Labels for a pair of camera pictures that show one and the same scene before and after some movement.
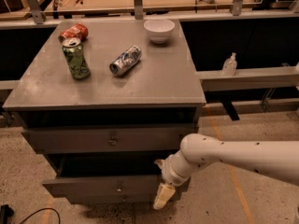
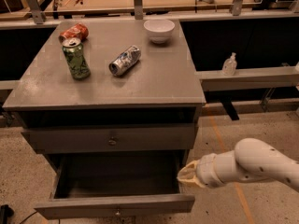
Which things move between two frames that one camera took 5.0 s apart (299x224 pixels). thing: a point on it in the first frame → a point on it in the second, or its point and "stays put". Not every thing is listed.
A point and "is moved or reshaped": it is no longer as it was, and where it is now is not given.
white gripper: (170, 172) → (206, 171)
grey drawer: (106, 174) is moved or reshaped
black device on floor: (6, 212) stays put
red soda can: (78, 31) stays put
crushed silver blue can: (125, 61) stays put
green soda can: (78, 61) stays put
